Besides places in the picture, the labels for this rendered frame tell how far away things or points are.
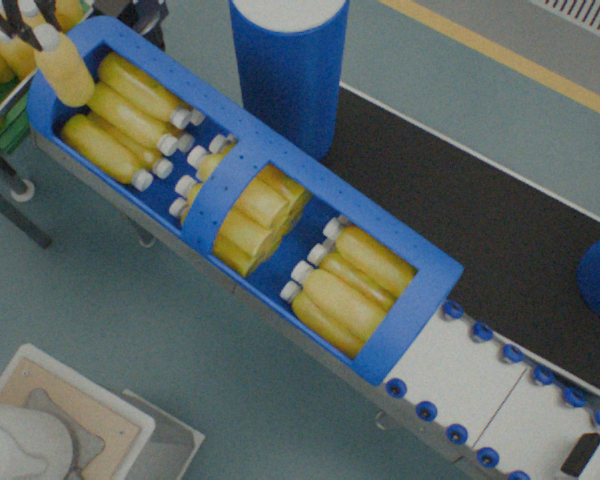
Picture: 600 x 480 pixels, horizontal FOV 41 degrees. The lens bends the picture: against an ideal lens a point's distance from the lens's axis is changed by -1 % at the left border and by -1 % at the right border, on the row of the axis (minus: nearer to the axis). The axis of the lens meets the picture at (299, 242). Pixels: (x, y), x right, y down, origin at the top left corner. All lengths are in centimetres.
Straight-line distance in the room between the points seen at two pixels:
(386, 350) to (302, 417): 121
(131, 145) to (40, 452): 66
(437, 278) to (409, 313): 9
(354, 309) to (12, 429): 62
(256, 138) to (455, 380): 65
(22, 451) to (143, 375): 129
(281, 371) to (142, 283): 55
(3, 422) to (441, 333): 88
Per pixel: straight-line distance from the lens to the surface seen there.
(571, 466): 163
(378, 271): 151
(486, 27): 309
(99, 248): 277
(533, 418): 175
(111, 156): 167
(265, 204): 148
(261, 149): 149
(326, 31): 186
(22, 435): 142
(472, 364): 173
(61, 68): 141
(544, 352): 259
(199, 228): 150
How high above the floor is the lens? 261
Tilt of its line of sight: 75 degrees down
